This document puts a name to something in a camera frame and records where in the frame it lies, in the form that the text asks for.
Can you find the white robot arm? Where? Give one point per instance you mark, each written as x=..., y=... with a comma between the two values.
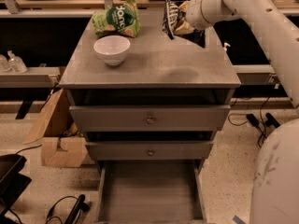
x=275, y=193

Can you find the green snack bag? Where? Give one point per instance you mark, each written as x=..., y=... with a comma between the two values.
x=123, y=20

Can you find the grey drawer cabinet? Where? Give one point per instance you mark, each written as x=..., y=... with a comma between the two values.
x=157, y=71

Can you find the top grey drawer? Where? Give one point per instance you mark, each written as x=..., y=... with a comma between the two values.
x=140, y=118

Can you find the middle grey drawer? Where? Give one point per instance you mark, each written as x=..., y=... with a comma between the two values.
x=149, y=150

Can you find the bottom grey open drawer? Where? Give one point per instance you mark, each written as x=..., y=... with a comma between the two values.
x=150, y=192

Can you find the white pump dispenser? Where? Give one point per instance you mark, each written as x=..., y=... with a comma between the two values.
x=226, y=46

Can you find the white bowl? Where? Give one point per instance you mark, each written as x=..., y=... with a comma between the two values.
x=112, y=49

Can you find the black stand leg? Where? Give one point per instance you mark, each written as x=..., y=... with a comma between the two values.
x=271, y=121

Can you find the cardboard box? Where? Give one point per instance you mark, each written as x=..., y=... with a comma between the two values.
x=55, y=128

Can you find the clear plastic bottle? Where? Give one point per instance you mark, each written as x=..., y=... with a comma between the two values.
x=16, y=63

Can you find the blue floor tape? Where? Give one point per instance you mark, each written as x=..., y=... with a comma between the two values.
x=238, y=220

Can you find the black tray stand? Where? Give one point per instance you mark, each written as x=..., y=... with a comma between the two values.
x=12, y=182

